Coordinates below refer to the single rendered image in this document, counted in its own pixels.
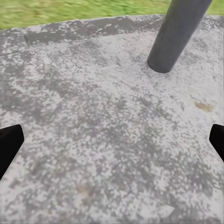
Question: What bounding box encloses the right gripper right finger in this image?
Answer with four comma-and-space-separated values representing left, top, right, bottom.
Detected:
209, 124, 224, 162

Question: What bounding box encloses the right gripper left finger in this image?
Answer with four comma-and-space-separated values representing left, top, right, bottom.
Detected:
0, 124, 24, 180

